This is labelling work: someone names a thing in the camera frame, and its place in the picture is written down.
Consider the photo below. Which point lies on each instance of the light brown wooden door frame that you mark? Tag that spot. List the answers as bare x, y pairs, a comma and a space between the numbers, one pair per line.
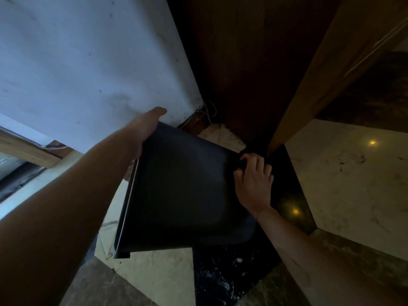
331, 66

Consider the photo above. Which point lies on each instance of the person's left forearm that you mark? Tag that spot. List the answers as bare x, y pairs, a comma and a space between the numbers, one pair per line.
63, 213

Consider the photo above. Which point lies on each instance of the person's right thumb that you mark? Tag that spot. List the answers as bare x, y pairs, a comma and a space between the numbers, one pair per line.
238, 177

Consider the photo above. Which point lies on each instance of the wooden window frame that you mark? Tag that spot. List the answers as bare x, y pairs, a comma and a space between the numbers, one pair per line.
28, 149

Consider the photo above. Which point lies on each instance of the person's left hand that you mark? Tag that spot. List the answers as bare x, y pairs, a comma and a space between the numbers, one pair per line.
145, 125

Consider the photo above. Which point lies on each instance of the person's right forearm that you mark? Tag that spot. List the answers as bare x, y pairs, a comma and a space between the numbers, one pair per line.
312, 264

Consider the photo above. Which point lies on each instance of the dark brown wooden door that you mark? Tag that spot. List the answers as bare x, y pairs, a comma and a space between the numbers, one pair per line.
248, 66

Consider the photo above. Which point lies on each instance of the wooden skirting board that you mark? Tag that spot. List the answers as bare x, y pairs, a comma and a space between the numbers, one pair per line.
194, 121

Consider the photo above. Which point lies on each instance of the black plastic waste bin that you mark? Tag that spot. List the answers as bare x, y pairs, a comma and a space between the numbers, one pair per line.
185, 191

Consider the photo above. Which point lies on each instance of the person's right hand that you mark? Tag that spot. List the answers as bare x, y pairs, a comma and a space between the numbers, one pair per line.
255, 187

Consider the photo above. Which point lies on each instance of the person's left thumb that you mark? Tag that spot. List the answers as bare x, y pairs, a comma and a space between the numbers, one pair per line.
156, 114

